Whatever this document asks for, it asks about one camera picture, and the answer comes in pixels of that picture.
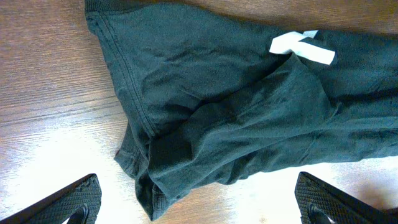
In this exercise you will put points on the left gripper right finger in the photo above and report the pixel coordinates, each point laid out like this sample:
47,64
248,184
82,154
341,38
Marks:
320,202

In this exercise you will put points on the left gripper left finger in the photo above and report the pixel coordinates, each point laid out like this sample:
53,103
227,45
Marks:
77,203

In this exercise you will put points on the dark green t-shirt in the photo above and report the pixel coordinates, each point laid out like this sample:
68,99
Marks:
212,99

